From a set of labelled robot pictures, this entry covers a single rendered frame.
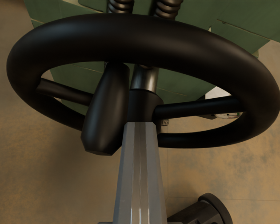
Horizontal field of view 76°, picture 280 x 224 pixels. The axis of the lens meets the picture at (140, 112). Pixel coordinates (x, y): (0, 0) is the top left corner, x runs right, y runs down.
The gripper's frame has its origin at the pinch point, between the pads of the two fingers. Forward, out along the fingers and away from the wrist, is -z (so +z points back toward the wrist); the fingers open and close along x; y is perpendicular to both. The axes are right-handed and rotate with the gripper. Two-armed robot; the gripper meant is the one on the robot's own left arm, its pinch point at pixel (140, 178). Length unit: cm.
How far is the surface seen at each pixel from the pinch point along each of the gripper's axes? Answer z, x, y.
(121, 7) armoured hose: -13.8, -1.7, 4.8
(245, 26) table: -26.3, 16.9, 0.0
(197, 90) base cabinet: -37.0, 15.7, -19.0
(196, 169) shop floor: -57, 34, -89
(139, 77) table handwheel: -16.1, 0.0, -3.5
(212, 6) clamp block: -14.4, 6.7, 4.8
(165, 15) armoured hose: -13.5, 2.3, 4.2
